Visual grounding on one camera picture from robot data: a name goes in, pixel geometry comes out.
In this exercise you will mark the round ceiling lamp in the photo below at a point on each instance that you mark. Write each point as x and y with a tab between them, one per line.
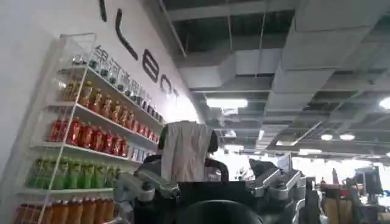
326	137
347	137
385	103

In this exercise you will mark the rectangular ceiling light panel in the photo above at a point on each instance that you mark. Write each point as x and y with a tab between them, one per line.
227	103

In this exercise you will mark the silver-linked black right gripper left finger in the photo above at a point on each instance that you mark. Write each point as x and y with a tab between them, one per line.
152	184

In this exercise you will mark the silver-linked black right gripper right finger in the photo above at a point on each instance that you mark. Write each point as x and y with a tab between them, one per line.
277	185

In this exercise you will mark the white shelf rack with bottles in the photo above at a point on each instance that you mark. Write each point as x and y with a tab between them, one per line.
85	137

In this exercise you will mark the cluttered background desk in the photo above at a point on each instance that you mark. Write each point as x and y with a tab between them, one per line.
350	198

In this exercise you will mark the pale beige cloth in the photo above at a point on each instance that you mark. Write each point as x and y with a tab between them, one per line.
185	152

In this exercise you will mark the grey ceiling air duct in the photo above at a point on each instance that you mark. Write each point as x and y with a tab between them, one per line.
307	61

